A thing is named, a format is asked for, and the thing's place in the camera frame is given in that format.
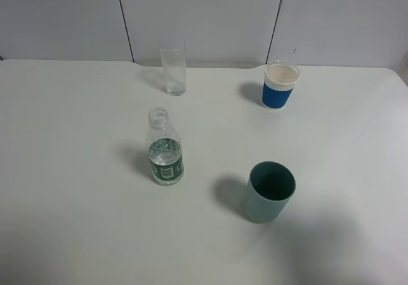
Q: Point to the blue and white paper cup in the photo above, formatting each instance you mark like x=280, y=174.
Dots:
x=279, y=82

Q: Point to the clear bottle with green label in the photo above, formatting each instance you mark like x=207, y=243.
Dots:
x=164, y=148

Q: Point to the teal plastic cup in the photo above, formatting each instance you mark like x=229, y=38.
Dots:
x=269, y=188

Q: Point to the tall clear drinking glass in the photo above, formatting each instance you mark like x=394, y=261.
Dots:
x=173, y=59

